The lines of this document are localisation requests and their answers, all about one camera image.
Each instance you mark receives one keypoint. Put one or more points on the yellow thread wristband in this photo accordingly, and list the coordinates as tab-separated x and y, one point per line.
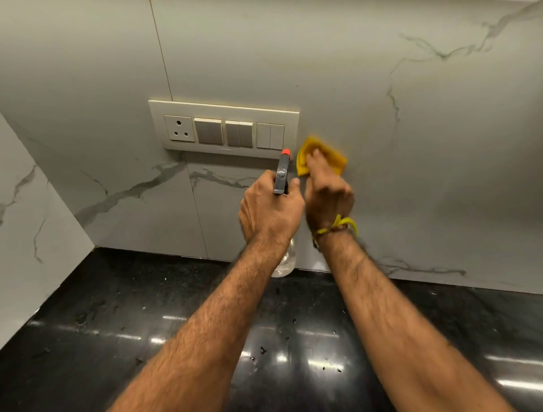
339	225

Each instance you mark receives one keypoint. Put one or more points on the person's left hand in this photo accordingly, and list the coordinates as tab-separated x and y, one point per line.
267	214

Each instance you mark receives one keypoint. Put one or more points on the person's left thumb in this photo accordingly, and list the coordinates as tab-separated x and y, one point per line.
295	186

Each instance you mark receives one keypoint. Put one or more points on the person's right hand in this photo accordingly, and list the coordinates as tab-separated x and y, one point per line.
328	197

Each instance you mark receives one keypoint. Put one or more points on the clear spray bottle black trigger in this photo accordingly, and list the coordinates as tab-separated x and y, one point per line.
281	178

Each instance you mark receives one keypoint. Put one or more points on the person's left forearm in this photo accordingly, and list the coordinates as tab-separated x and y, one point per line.
199	339

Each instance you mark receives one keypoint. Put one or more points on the person's right fingers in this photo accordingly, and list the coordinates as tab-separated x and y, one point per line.
319	163

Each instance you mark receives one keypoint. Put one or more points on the cream wall switch panel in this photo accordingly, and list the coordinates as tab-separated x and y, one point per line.
223	129

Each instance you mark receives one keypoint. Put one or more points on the yellow cleaning cloth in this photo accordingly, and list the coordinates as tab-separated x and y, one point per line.
326	153

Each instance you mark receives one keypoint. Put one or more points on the person's right forearm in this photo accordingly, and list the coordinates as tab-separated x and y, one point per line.
407	335

